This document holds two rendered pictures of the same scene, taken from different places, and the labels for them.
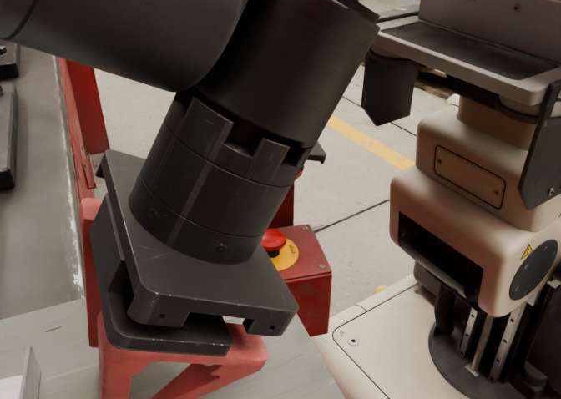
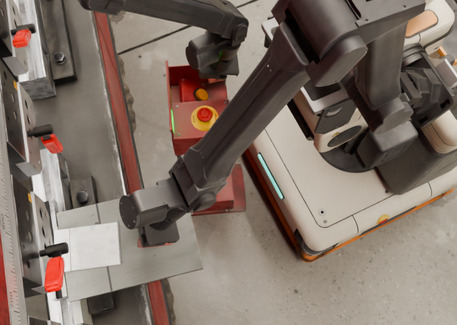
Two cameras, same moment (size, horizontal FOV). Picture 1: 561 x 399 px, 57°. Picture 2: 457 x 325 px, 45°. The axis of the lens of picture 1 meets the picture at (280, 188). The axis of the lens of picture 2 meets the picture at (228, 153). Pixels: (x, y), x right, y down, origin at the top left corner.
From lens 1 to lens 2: 0.85 m
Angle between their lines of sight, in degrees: 35
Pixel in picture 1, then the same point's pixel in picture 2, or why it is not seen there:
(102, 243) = not seen: hidden behind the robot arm
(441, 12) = not seen: hidden behind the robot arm
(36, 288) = (98, 150)
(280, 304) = (175, 238)
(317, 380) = (190, 234)
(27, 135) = (73, 30)
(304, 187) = not seen: outside the picture
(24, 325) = (111, 204)
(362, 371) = (268, 137)
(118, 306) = (143, 238)
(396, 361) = (291, 132)
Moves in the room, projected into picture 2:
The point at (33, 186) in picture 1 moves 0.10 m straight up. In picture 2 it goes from (86, 79) to (76, 58)
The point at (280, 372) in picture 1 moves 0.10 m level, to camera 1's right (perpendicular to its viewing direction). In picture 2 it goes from (181, 230) to (231, 237)
